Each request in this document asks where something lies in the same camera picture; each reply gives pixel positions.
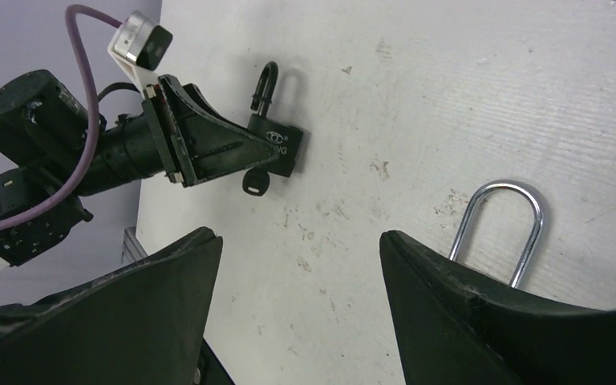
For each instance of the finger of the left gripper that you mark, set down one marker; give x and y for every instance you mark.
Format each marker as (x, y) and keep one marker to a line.
(215, 146)

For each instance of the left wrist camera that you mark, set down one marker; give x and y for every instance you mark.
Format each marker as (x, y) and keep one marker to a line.
(138, 46)

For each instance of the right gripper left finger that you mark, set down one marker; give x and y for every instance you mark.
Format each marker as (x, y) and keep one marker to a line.
(141, 324)

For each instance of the brass padlock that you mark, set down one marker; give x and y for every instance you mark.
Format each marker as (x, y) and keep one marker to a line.
(502, 212)

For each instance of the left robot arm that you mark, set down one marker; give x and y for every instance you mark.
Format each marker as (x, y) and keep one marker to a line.
(43, 130)

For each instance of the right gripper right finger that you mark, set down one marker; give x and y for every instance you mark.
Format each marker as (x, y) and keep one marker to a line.
(454, 325)

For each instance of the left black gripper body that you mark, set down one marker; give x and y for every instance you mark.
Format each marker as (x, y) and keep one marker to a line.
(165, 134)

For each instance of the black head key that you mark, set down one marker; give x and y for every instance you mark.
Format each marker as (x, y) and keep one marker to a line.
(256, 182)

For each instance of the black padlock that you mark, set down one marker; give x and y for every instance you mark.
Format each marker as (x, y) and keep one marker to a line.
(285, 138)

